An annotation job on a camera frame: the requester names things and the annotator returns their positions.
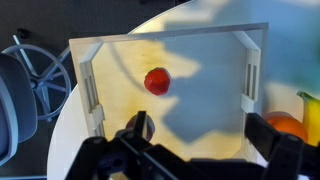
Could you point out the red strawberry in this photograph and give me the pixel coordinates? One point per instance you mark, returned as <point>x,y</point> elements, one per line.
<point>157,81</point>

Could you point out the wooden tray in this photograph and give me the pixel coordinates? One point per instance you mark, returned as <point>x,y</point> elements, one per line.
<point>126,66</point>

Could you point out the orange fruit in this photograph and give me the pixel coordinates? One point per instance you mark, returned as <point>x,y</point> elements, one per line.
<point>290,125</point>

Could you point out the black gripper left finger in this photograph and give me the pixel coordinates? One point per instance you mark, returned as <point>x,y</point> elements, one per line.
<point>126,156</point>

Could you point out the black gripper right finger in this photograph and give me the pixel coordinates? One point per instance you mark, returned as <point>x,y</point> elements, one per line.
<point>286,153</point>

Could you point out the grey office chair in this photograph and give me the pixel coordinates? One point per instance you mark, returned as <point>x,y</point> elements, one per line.
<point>16,106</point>

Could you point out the yellow banana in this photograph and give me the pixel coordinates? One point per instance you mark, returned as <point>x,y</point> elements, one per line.
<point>313,116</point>

